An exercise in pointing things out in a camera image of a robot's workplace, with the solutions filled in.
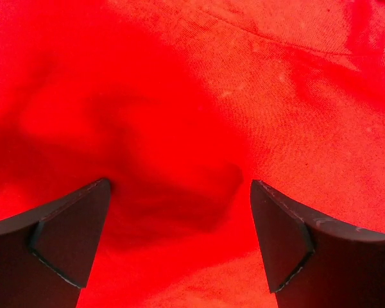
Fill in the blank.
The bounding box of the red t shirt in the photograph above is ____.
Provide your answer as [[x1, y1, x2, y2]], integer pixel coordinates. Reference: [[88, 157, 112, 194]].
[[0, 1, 385, 307]]

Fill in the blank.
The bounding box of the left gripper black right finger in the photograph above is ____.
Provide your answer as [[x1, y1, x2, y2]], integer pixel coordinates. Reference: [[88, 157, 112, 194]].
[[250, 180, 385, 308]]

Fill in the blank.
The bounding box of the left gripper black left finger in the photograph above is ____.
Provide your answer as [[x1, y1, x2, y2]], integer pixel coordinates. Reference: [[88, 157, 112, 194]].
[[0, 178, 111, 308]]

